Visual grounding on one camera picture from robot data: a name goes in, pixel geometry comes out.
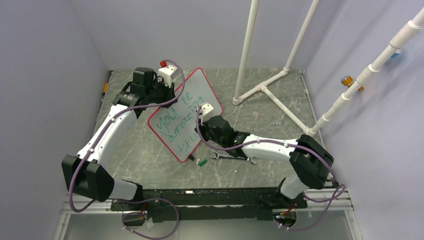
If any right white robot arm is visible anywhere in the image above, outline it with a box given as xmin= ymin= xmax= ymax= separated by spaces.
xmin=195 ymin=115 xmax=336 ymax=208

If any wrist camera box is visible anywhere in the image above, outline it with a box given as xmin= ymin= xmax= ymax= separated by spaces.
xmin=197 ymin=102 xmax=214 ymax=124
xmin=157 ymin=64 xmax=178 ymax=88

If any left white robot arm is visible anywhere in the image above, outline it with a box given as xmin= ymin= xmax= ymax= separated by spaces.
xmin=61 ymin=64 xmax=180 ymax=210

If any white pvc pipe frame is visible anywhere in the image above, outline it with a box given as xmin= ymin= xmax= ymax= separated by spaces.
xmin=233 ymin=0 xmax=424 ymax=136

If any pink framed whiteboard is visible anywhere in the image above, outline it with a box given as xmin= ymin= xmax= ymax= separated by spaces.
xmin=147 ymin=67 xmax=223 ymax=163

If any blue wall knob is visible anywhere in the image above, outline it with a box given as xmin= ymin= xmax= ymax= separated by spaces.
xmin=390 ymin=48 xmax=402 ymax=59

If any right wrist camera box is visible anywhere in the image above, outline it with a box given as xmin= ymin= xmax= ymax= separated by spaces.
xmin=197 ymin=102 xmax=214 ymax=124

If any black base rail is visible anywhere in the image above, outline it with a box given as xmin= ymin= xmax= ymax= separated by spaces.
xmin=111 ymin=187 xmax=308 ymax=223

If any silver open end wrench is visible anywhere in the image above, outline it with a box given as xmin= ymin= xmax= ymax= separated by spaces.
xmin=209 ymin=151 xmax=257 ymax=165

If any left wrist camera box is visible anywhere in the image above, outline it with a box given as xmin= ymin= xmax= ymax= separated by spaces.
xmin=157 ymin=64 xmax=178 ymax=88

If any orange wall knob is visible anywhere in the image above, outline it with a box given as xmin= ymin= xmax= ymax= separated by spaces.
xmin=340 ymin=75 xmax=355 ymax=88

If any green marker cap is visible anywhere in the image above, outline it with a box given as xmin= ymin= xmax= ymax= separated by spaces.
xmin=197 ymin=159 xmax=208 ymax=166

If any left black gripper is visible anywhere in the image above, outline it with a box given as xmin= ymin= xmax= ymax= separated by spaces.
xmin=146 ymin=77 xmax=177 ymax=109

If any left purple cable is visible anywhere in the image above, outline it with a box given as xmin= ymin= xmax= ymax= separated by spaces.
xmin=68 ymin=59 xmax=186 ymax=240

